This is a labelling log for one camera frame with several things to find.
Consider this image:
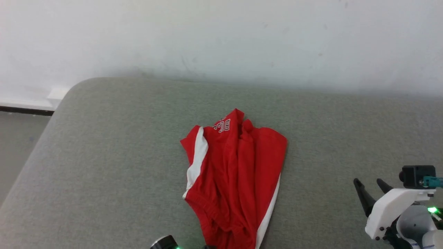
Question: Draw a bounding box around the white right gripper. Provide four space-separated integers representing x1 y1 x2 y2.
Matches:
353 178 437 241

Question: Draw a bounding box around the red white sports garment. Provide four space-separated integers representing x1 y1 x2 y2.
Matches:
180 108 288 249

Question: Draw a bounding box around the grey-green fabric sofa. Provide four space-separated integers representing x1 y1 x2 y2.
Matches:
0 77 443 249

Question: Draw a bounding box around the black baseboard strip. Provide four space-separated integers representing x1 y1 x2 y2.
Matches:
0 106 54 116

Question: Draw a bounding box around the right camera cable teal plug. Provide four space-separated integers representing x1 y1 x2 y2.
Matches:
423 176 443 189

